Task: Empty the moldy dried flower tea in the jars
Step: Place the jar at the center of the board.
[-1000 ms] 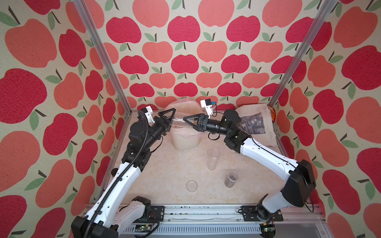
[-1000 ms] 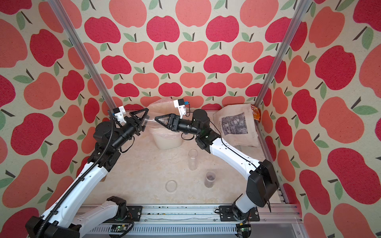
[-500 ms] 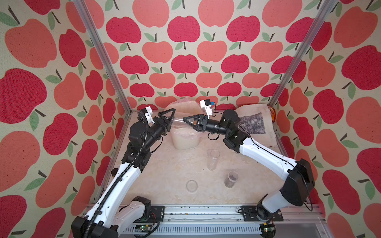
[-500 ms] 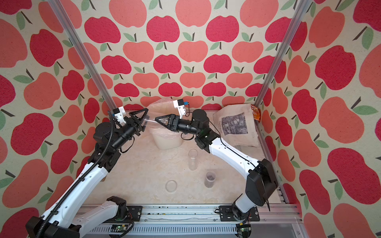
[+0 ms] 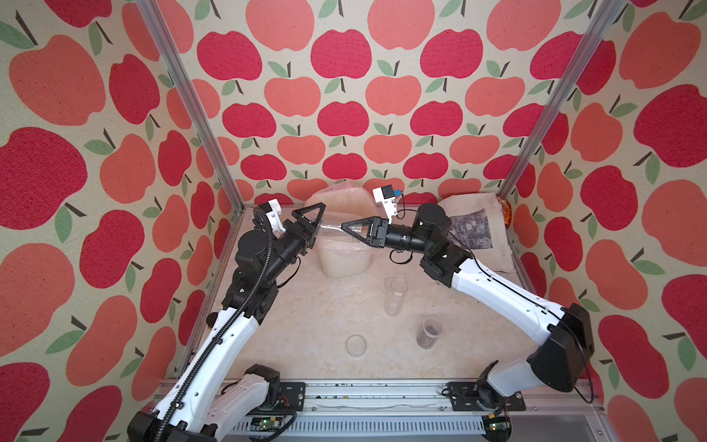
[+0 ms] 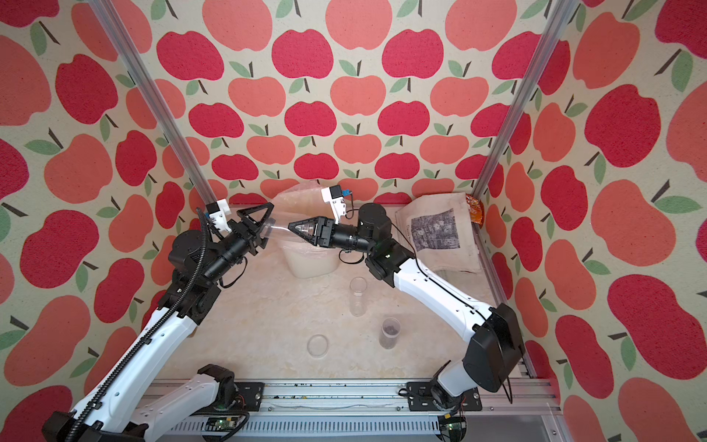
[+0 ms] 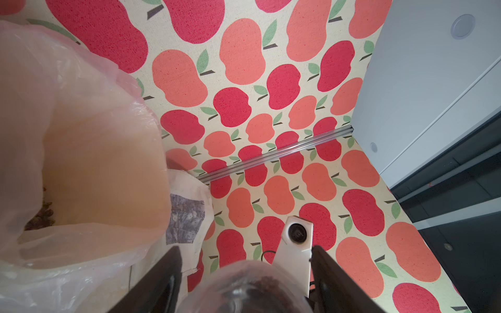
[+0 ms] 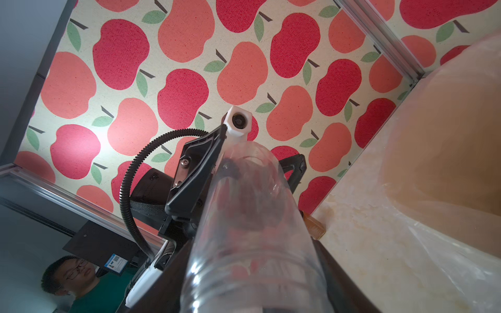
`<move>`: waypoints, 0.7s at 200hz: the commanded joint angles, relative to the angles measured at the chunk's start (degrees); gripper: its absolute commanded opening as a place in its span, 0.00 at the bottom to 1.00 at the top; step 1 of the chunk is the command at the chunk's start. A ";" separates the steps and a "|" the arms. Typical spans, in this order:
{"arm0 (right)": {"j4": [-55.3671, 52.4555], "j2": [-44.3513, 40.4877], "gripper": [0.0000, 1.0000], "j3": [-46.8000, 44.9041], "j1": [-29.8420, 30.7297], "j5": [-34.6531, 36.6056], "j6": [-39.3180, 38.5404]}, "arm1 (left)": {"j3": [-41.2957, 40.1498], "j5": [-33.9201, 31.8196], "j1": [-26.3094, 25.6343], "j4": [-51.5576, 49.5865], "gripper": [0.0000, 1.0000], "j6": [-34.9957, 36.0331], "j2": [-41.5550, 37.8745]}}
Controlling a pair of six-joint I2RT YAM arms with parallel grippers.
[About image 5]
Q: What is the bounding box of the white Monet tote bag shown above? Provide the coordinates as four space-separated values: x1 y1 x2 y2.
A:
439 193 516 273

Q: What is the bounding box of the tall clear jar of rosebuds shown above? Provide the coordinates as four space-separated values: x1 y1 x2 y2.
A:
384 276 409 317

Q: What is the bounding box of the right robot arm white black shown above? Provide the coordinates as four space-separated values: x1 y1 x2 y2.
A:
341 204 594 411

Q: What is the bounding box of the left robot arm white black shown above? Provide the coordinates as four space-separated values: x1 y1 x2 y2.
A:
127 200 326 441

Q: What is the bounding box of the right aluminium corner post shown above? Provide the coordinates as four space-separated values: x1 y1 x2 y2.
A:
497 0 628 199

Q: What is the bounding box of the aluminium front rail frame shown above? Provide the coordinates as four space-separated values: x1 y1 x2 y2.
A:
137 378 617 442

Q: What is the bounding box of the aluminium corner post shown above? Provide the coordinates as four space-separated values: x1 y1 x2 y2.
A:
497 0 628 199
136 0 245 215

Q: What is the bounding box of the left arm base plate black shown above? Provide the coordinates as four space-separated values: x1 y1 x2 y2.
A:
249 381 307 415

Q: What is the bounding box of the left aluminium corner post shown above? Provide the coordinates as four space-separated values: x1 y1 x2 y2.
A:
136 0 245 215

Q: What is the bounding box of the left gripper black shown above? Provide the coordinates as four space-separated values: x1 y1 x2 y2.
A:
263 203 326 284

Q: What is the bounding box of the cream trash bin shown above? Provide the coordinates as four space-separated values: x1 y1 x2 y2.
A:
307 186 379 279

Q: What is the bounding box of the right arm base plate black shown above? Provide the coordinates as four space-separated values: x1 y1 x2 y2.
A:
441 381 527 414

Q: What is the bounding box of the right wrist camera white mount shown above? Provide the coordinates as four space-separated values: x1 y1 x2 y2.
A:
372 185 402 224

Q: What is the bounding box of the orange snack packet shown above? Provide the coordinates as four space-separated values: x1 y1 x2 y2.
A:
496 195 513 229

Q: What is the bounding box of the brown jar black lid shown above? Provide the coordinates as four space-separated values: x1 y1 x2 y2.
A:
206 311 219 330

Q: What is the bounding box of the pink plastic bin liner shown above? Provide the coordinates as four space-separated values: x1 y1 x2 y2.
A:
306 182 379 258

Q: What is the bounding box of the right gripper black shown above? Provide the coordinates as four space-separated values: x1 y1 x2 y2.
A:
345 217 432 261

